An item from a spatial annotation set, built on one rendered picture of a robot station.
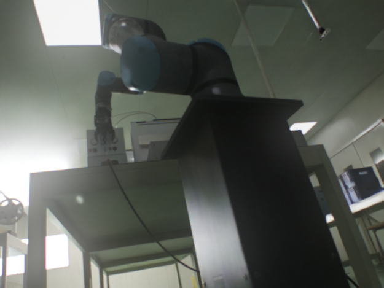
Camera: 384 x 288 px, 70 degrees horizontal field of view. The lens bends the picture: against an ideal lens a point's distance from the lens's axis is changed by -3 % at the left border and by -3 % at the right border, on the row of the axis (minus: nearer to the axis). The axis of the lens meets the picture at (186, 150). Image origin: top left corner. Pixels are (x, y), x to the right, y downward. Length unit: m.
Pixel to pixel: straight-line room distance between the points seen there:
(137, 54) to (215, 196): 0.32
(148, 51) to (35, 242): 0.69
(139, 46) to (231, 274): 0.46
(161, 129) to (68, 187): 0.81
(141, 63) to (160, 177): 0.55
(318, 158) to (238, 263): 0.95
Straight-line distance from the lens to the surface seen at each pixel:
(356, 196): 4.06
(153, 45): 0.63
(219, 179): 0.48
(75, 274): 8.57
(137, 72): 0.61
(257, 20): 3.59
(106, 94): 1.40
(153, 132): 1.68
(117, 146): 1.69
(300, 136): 1.42
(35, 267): 1.02
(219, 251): 0.52
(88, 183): 1.05
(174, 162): 1.09
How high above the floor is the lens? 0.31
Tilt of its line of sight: 25 degrees up
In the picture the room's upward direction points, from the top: 12 degrees counter-clockwise
